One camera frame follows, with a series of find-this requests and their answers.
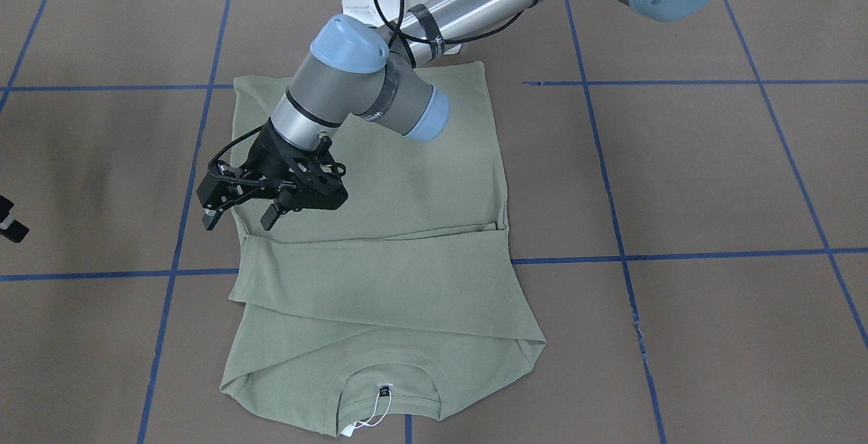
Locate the white shirt hang tag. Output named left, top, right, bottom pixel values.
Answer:
left=339, top=386, right=393, bottom=438

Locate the olive green long-sleeve shirt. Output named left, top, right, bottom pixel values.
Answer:
left=220, top=62, right=546, bottom=436

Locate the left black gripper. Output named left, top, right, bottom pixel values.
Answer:
left=197, top=120, right=349, bottom=231

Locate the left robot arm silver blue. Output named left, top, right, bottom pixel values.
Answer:
left=197, top=0, right=709, bottom=230

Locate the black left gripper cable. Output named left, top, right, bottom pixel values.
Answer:
left=207, top=0, right=526, bottom=184

